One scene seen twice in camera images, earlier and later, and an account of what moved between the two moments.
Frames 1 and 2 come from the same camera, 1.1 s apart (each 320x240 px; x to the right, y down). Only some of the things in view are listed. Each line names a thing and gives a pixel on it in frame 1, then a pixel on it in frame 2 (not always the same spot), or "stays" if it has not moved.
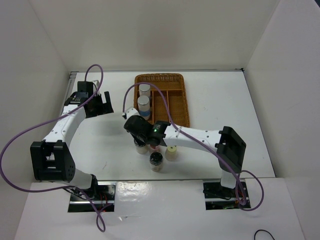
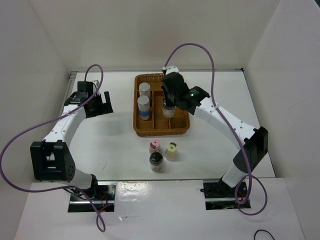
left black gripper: x=104 y=108 stays
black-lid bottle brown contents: x=156 y=160 stays
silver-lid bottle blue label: x=144 y=89 stays
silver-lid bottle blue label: x=144 y=106 stays
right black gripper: x=136 y=139 to x=167 y=101
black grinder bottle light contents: x=142 y=149 to x=168 y=111
